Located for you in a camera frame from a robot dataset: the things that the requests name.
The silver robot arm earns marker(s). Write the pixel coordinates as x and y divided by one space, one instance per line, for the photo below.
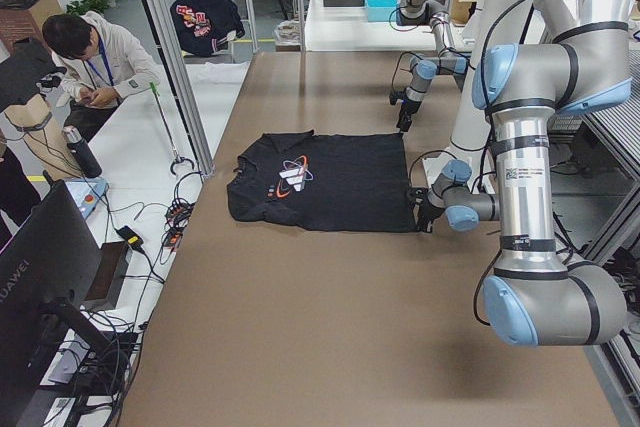
424 69
533 59

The black water bottle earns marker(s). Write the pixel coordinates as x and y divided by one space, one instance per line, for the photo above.
81 152

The white cloth on side table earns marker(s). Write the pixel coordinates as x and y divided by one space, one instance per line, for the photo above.
208 76

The aluminium frame post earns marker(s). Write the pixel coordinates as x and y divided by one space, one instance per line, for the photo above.
167 45

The black t-shirt with logo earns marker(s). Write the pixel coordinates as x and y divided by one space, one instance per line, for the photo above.
324 183

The black box on side table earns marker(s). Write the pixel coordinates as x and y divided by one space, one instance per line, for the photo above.
108 281

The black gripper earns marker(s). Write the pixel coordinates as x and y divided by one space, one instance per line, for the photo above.
426 210
406 110

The black Huawei monitor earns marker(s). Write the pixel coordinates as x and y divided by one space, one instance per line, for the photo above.
47 269

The reacher grabber tool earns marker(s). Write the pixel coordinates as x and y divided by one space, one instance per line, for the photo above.
178 159

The black power adapter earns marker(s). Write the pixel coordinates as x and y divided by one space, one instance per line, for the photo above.
131 237

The dark varsity jacket with patches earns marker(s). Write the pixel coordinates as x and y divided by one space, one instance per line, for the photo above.
202 26

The aluminium slatted workbench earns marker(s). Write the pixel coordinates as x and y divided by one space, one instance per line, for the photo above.
618 129

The blue plastic bin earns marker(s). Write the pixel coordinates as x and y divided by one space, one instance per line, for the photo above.
378 11

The teach pendant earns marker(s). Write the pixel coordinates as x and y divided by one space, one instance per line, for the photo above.
87 193

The seated person in beige hoodie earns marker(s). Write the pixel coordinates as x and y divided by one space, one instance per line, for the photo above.
104 62

